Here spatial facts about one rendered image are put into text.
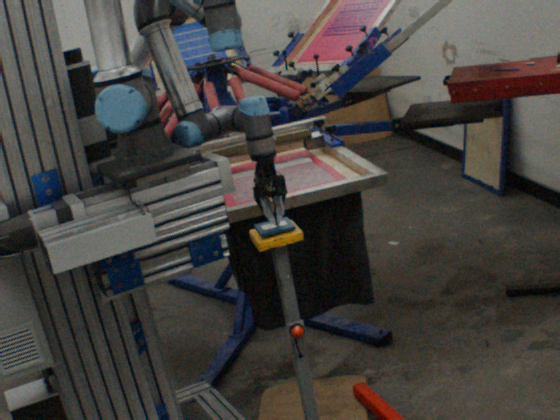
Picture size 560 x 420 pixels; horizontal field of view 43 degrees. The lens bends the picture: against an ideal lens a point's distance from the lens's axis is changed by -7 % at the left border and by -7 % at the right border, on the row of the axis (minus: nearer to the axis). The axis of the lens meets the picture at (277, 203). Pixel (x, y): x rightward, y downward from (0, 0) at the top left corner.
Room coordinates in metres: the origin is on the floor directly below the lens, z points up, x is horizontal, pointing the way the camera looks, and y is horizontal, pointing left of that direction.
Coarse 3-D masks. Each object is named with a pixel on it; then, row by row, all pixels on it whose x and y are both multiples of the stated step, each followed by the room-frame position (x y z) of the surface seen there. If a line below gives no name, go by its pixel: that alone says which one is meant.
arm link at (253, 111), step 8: (256, 96) 2.04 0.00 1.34; (240, 104) 2.01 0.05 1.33; (248, 104) 1.99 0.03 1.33; (256, 104) 1.99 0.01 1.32; (264, 104) 2.00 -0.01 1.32; (240, 112) 2.02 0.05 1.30; (248, 112) 1.99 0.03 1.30; (256, 112) 1.98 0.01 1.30; (264, 112) 1.99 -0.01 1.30; (240, 120) 2.01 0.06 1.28; (248, 120) 1.99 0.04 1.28; (256, 120) 1.98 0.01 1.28; (264, 120) 1.99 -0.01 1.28; (240, 128) 2.02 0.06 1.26; (248, 128) 1.99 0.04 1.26; (256, 128) 1.98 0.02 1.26; (264, 128) 1.99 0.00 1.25; (272, 128) 2.02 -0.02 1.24; (248, 136) 2.00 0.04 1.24; (256, 136) 1.99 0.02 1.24; (264, 136) 1.99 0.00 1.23
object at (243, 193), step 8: (232, 168) 2.87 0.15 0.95; (240, 168) 2.85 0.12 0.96; (248, 168) 2.82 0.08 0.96; (240, 184) 2.61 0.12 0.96; (248, 184) 2.59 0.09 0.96; (240, 192) 2.50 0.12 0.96; (248, 192) 2.48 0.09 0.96; (232, 200) 2.43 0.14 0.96; (240, 200) 2.41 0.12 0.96; (248, 200) 2.39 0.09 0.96
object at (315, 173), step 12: (276, 156) 2.93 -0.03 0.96; (288, 156) 2.89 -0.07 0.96; (300, 156) 2.86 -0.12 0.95; (312, 156) 2.82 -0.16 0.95; (288, 168) 2.71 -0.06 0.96; (300, 168) 2.67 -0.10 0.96; (312, 168) 2.64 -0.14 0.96; (324, 168) 2.61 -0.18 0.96; (288, 180) 2.54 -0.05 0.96; (300, 180) 2.51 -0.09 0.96; (312, 180) 2.48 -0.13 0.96; (324, 180) 2.45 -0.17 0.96; (336, 180) 2.43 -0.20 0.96; (288, 192) 2.40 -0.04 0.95
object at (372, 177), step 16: (240, 160) 2.96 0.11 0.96; (352, 160) 2.52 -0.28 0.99; (368, 176) 2.28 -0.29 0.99; (384, 176) 2.28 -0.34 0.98; (304, 192) 2.24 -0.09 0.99; (320, 192) 2.24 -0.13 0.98; (336, 192) 2.25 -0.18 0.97; (352, 192) 2.26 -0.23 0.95; (240, 208) 2.20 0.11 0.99; (256, 208) 2.21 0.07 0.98; (272, 208) 2.22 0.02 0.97
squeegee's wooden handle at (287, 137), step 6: (294, 132) 2.82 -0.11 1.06; (300, 132) 2.81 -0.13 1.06; (306, 132) 2.81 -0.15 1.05; (282, 138) 2.80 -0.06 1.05; (288, 138) 2.80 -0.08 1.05; (294, 138) 2.80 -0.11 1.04; (300, 138) 2.81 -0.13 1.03; (240, 144) 2.79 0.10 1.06; (246, 144) 2.77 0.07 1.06; (276, 144) 2.79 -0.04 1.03; (216, 150) 2.76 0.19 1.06; (222, 150) 2.76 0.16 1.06; (228, 150) 2.76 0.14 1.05; (234, 150) 2.76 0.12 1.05; (240, 150) 2.77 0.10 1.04; (246, 150) 2.77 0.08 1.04
